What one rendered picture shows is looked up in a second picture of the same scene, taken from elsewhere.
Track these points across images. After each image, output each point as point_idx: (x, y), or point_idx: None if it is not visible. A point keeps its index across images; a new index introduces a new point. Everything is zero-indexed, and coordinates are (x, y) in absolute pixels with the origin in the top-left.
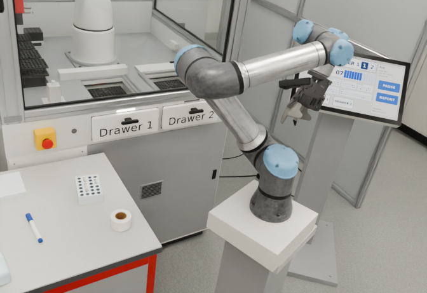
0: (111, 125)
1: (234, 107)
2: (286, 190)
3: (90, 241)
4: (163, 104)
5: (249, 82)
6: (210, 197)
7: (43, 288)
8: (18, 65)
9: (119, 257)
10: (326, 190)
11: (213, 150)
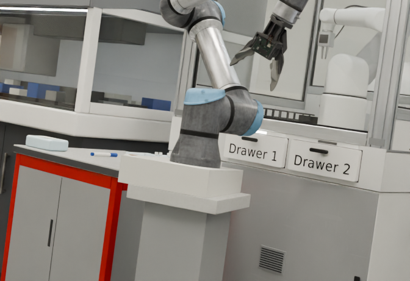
0: (240, 142)
1: (208, 49)
2: (186, 122)
3: (104, 161)
4: (294, 137)
5: None
6: None
7: (51, 156)
8: (192, 64)
9: (94, 163)
10: None
11: (355, 238)
